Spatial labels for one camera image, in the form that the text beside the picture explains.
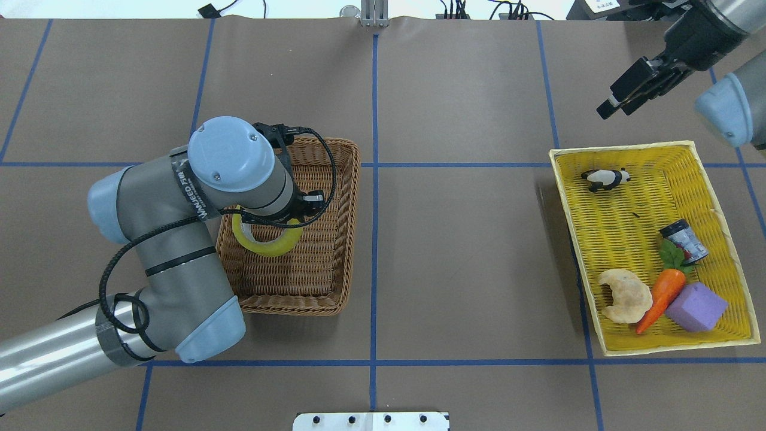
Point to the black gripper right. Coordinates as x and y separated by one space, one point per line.
699 41

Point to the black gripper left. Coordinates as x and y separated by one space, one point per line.
294 211

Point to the yellow tape roll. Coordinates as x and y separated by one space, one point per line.
279 246

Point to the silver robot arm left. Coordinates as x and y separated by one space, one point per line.
166 288

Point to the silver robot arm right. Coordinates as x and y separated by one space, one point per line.
734 106

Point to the brown wicker basket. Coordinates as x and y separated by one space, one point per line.
314 278

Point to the yellow woven basket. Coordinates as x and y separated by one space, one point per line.
619 229

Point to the panda figurine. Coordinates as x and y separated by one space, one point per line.
605 179

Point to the small dark jar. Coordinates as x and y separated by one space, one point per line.
682 235

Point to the toy carrot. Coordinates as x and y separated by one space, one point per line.
669 283

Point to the small black device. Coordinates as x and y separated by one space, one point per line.
209 12

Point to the toy croissant bread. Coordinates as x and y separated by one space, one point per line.
631 297

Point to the purple foam block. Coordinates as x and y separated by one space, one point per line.
697 308

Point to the aluminium frame post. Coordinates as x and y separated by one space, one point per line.
374 13

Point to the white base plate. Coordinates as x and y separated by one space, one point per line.
403 420

